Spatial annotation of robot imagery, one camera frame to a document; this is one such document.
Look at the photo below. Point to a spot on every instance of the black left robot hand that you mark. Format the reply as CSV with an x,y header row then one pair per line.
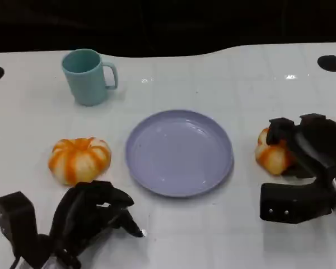
x,y
78,218

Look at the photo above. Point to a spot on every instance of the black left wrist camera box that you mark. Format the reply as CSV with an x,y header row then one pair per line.
x,y
15,215

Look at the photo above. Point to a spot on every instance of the pale green mug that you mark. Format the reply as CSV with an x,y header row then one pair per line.
x,y
85,84

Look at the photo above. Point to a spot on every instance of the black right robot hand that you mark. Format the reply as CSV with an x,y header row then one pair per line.
x,y
319,143

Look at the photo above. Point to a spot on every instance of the orange and white bread roll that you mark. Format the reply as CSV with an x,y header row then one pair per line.
x,y
271,159
78,161

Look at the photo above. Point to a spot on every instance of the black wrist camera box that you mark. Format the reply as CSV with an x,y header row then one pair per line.
x,y
291,201
15,215

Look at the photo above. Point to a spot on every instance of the lilac plate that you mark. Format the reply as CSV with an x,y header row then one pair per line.
x,y
179,154

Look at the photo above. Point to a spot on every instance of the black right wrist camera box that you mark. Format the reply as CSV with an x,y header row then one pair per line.
x,y
291,201

